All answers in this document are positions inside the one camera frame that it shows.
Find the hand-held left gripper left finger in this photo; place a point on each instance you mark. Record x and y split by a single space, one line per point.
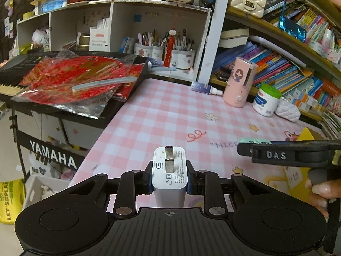
147 181

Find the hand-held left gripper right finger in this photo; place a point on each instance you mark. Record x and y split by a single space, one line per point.
193 181

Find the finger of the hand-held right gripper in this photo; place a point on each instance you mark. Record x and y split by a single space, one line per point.
245 148

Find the mint green object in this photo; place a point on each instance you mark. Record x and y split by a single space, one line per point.
254 140

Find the white wall charger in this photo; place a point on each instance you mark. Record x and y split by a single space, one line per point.
169 181

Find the yellow cardboard box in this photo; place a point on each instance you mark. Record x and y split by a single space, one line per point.
295 181

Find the person's right hand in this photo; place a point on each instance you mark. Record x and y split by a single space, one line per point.
327 192

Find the pile of paper booklets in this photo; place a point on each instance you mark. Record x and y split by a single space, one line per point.
331 124

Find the white tissue pack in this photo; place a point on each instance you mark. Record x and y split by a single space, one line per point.
287 110

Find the white jar with green lid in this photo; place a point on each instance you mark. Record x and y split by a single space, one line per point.
266 101

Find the white and orange small boxes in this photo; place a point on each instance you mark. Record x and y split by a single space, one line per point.
303 100

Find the pink cylindrical desk device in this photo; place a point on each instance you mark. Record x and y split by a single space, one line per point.
238 85

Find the pink checked tablecloth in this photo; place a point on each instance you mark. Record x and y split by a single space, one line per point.
159 117

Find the dark blue spray bottle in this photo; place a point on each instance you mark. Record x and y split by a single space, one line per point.
202 87

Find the row of leaning colourful books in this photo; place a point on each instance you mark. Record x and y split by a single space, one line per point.
274 66

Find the black keyboard stand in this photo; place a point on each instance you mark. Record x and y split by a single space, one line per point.
53 154

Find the white printed plastic bag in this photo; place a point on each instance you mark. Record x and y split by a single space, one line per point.
48 169

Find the grey laptop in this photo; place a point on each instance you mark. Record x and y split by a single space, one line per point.
279 50

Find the grey flat stick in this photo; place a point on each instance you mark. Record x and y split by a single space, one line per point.
104 84

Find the white storage bin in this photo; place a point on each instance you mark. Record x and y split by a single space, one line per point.
40 189

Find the stack of thick books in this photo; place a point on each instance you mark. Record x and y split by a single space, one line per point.
234 37

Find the pink and white bottle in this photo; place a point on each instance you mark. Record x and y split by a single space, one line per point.
327 38

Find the yellow wooden bookshelf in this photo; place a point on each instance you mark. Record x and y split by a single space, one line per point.
279 32

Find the red tassel ornament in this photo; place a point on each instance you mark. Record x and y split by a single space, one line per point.
169 48

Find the smartphone with lit screen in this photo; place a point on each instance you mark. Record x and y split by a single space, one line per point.
291 29

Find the red decorations in plastic bags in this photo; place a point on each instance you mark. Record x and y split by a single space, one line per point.
80 72

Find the row of upright thin books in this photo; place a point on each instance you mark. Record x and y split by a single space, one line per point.
311 21

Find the blue and white small box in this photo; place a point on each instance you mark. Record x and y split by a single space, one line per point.
128 45

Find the yellow printed bag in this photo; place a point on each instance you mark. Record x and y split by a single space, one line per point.
10 202

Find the bunch of pens and brushes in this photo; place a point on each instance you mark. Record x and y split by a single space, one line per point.
149 38

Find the white straw box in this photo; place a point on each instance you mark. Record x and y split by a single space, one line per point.
98 38

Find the gold round tin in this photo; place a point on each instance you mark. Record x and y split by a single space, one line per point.
83 42

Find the white shelf unit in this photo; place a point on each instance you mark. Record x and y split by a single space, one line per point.
149 18

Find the black electronic keyboard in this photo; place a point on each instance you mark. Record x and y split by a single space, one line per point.
16 69

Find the blue packets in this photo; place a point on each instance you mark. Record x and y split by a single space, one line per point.
53 5

